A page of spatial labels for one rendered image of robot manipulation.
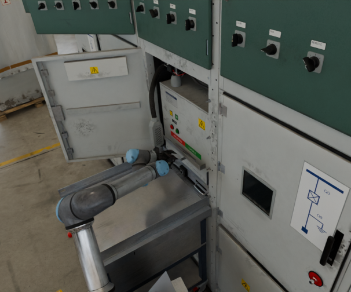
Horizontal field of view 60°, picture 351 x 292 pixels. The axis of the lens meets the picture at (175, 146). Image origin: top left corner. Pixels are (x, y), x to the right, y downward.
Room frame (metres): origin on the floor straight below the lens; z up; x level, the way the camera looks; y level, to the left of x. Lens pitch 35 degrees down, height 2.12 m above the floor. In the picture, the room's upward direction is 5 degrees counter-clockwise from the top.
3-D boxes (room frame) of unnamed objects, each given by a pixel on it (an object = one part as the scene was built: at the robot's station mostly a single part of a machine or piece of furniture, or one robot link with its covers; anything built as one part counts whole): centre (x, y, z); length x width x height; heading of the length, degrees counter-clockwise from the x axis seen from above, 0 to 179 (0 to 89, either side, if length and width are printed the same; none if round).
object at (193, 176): (1.47, -0.07, 0.89); 0.54 x 0.05 x 0.06; 29
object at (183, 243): (1.28, 0.28, 0.46); 0.64 x 0.58 x 0.66; 119
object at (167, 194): (1.28, 0.28, 0.82); 0.68 x 0.62 x 0.06; 119
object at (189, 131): (1.47, -0.05, 1.15); 0.48 x 0.01 x 0.48; 29
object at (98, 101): (1.75, 0.45, 1.21); 0.63 x 0.07 x 0.74; 92
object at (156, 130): (1.61, 0.11, 1.09); 0.08 x 0.05 x 0.17; 119
